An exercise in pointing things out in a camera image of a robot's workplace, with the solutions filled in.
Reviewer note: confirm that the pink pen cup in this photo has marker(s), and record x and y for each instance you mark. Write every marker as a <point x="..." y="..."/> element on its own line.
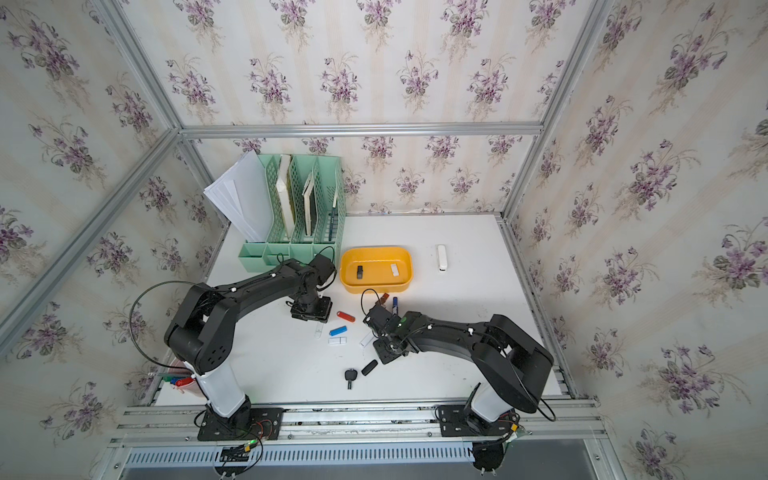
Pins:
<point x="184" y="384"/>

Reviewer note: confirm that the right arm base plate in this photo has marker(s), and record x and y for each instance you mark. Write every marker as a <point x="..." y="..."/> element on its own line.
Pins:
<point x="460" y="421"/>

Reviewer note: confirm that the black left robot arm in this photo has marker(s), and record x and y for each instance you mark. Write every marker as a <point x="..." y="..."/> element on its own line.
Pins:
<point x="202" y="333"/>

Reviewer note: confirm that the white book in organizer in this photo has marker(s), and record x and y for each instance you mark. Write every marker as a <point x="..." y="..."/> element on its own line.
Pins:
<point x="284" y="195"/>

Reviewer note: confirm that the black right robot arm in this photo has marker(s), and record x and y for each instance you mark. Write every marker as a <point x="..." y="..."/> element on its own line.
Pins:
<point x="514" y="366"/>

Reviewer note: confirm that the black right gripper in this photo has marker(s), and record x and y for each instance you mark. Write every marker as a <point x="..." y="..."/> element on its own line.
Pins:
<point x="383" y="358"/>

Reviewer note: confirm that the red usb drive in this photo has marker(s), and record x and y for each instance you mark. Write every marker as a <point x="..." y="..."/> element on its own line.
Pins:
<point x="345" y="316"/>

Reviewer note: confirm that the white eraser stick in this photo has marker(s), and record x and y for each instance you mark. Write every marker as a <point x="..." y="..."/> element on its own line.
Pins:
<point x="442" y="257"/>

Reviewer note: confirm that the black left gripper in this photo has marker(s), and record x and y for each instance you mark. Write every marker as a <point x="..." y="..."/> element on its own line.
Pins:
<point x="323" y="315"/>

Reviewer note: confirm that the yellow plastic storage box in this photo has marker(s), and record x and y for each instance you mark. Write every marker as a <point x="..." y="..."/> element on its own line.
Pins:
<point x="376" y="262"/>

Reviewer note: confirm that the black oval usb drive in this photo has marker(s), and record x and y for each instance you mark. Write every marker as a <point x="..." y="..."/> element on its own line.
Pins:
<point x="369" y="367"/>

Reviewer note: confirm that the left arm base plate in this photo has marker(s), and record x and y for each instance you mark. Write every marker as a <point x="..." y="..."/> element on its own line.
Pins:
<point x="248" y="424"/>

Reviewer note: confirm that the blue usb drive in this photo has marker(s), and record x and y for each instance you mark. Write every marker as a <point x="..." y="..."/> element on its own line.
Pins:
<point x="338" y="331"/>

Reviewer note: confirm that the green desk file organizer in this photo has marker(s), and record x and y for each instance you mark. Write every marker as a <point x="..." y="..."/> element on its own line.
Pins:
<point x="331" y="214"/>

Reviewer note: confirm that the white paper stack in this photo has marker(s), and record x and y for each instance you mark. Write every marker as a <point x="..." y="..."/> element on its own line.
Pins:
<point x="241" y="195"/>

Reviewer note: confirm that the beige notebook in organizer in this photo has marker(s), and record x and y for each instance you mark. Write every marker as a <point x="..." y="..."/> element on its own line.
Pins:
<point x="309" y="202"/>

